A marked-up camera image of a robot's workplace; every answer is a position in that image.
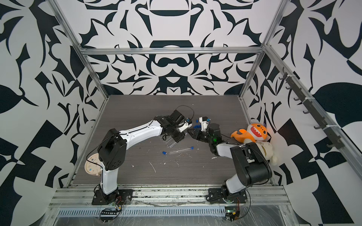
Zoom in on cream plush toy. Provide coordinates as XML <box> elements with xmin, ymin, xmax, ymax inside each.
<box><xmin>256</xmin><ymin>141</ymin><xmax>278</xmax><ymax>166</ymax></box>

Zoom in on beige round alarm clock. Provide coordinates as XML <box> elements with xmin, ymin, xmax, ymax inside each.
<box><xmin>84</xmin><ymin>153</ymin><xmax>103</xmax><ymax>177</ymax></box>

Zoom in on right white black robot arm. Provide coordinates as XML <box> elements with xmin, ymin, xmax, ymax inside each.
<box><xmin>188</xmin><ymin>123</ymin><xmax>273</xmax><ymax>195</ymax></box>

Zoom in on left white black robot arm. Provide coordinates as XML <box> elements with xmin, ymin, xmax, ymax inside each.
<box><xmin>97</xmin><ymin>110</ymin><xmax>192</xmax><ymax>195</ymax></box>

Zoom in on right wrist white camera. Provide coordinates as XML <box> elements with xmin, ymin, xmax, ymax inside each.
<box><xmin>199</xmin><ymin>116</ymin><xmax>210</xmax><ymax>132</ymax></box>

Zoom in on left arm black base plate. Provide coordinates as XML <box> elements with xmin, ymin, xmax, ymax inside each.
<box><xmin>91</xmin><ymin>189</ymin><xmax>134</xmax><ymax>206</ymax></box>

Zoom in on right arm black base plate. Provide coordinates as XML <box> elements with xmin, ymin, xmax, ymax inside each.
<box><xmin>206</xmin><ymin>187</ymin><xmax>248</xmax><ymax>204</ymax></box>

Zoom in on test tube front most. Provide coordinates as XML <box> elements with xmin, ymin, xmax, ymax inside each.
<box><xmin>169</xmin><ymin>147</ymin><xmax>194</xmax><ymax>154</ymax></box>

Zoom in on orange shark plush toy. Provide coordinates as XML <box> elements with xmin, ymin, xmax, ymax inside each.
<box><xmin>231</xmin><ymin>123</ymin><xmax>268</xmax><ymax>144</ymax></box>

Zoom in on black wall hook rail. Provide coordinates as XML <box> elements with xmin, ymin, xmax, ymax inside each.
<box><xmin>280</xmin><ymin>67</ymin><xmax>346</xmax><ymax>149</ymax></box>

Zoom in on aluminium frame front rail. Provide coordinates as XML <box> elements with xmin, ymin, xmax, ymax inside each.
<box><xmin>50</xmin><ymin>184</ymin><xmax>290</xmax><ymax>207</ymax></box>

